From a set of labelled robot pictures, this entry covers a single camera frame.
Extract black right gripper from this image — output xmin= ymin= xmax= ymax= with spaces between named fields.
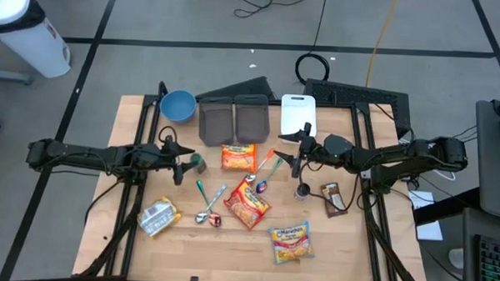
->
xmin=271 ymin=120 xmax=327 ymax=180

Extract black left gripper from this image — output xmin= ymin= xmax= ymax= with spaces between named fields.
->
xmin=158 ymin=135 xmax=203 ymax=188

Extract green-lid spice jar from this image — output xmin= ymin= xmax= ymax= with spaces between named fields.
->
xmin=189 ymin=152 xmax=208 ymax=175

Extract black-lid purple-label spice jar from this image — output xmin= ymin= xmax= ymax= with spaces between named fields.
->
xmin=293 ymin=182 xmax=312 ymax=203

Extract orange ramen packet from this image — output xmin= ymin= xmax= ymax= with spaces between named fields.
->
xmin=219 ymin=142 xmax=259 ymax=174

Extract silver spoon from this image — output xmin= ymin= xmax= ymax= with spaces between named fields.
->
xmin=193 ymin=182 xmax=228 ymax=226

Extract teal-handled reddish spoon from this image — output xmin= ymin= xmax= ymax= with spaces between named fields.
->
xmin=193 ymin=178 xmax=224 ymax=228

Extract white plastic bin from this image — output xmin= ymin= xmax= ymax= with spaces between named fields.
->
xmin=278 ymin=93 xmax=319 ymax=146

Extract clear plastic bin left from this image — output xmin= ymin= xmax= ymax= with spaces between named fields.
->
xmin=197 ymin=95 xmax=237 ymax=148

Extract grey plastic bin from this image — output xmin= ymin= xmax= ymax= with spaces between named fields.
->
xmin=232 ymin=93 xmax=273 ymax=145

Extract blue bowl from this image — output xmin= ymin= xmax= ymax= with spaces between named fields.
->
xmin=159 ymin=88 xmax=198 ymax=124

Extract brown snack bar packet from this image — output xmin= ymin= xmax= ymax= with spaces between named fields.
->
xmin=318 ymin=180 xmax=350 ymax=219

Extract red ramen packet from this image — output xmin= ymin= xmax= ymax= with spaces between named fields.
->
xmin=222 ymin=177 xmax=273 ymax=232

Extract black wedge panel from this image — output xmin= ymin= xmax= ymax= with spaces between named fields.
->
xmin=195 ymin=73 xmax=281 ymax=103

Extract blue-edged ramen packet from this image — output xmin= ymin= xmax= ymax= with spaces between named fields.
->
xmin=266 ymin=218 xmax=318 ymax=267

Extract white paper sheet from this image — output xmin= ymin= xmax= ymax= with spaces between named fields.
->
xmin=407 ymin=189 xmax=446 ymax=243

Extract white trash bin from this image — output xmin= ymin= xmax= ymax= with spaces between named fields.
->
xmin=0 ymin=0 xmax=74 ymax=80

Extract grey metal floor stand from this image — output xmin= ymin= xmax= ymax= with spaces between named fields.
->
xmin=0 ymin=66 xmax=33 ymax=86

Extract white computer mouse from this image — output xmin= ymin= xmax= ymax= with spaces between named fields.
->
xmin=447 ymin=247 xmax=466 ymax=271

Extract grey desk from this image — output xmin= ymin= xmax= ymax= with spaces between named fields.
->
xmin=460 ymin=207 xmax=500 ymax=281

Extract grey rounded panel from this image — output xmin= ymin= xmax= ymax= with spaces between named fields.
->
xmin=471 ymin=99 xmax=500 ymax=221

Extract backlit keyboard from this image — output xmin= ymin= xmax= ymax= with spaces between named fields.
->
xmin=472 ymin=233 xmax=500 ymax=281

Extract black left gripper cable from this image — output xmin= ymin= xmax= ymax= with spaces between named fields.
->
xmin=157 ymin=124 xmax=180 ymax=146

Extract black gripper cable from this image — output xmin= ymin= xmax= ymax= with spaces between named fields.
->
xmin=157 ymin=124 xmax=180 ymax=146
xmin=297 ymin=158 xmax=361 ymax=214

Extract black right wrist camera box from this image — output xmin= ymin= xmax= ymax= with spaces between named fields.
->
xmin=322 ymin=133 xmax=353 ymax=158

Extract green-handled iridescent spoon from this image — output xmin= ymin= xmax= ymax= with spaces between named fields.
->
xmin=255 ymin=157 xmax=283 ymax=196

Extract orange-handled spoon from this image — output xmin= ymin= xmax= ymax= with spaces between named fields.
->
xmin=244 ymin=146 xmax=277 ymax=185

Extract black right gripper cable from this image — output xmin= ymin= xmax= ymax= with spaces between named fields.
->
xmin=297 ymin=158 xmax=361 ymax=214

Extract black aluminium table frame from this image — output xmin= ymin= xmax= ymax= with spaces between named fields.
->
xmin=77 ymin=78 xmax=434 ymax=281

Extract coiled black cable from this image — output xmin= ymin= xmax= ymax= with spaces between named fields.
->
xmin=293 ymin=0 xmax=333 ymax=87

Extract yellow cable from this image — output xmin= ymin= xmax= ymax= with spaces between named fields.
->
xmin=364 ymin=0 xmax=400 ymax=89

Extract black floor cables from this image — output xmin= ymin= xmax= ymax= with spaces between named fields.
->
xmin=231 ymin=0 xmax=318 ymax=22

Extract white cable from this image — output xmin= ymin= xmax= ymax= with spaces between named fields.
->
xmin=429 ymin=165 xmax=458 ymax=182

